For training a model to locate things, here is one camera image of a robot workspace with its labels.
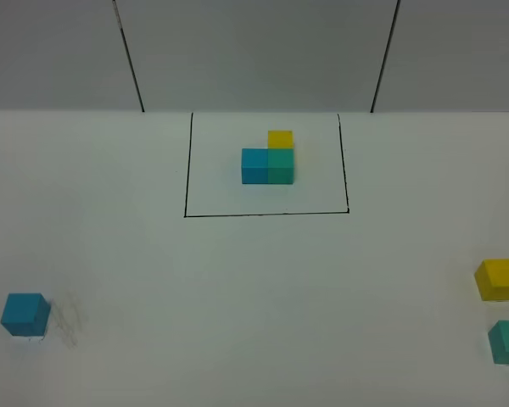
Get white template sheet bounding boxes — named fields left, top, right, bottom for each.
left=183, top=113, right=350, bottom=218

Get yellow template cube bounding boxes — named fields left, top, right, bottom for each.
left=268, top=130, right=294, bottom=149

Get green template cube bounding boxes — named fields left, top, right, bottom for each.
left=268, top=148, right=294, bottom=185

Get blue template cube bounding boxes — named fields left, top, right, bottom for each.
left=241, top=148, right=269, bottom=185

